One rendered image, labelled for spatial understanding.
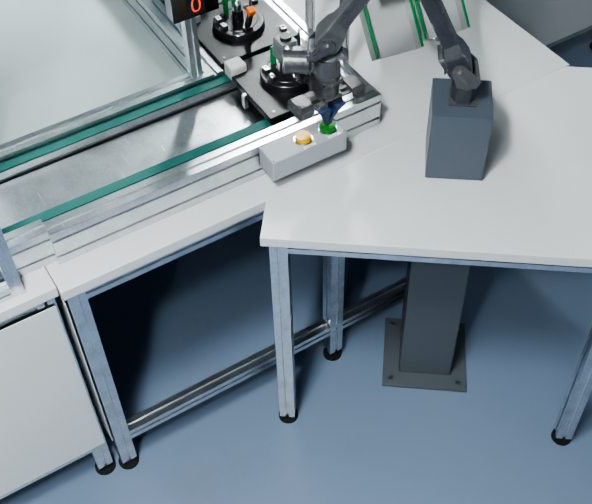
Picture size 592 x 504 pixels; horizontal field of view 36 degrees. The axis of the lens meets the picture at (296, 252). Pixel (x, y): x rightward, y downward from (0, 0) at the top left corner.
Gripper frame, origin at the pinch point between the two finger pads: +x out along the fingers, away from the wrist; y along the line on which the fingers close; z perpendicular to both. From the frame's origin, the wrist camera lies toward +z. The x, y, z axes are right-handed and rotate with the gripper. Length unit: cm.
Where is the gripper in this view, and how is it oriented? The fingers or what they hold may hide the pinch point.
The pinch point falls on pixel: (326, 112)
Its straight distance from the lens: 223.3
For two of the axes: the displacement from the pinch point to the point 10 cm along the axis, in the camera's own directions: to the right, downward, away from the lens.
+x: 0.1, 6.5, 7.6
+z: -5.2, -6.4, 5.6
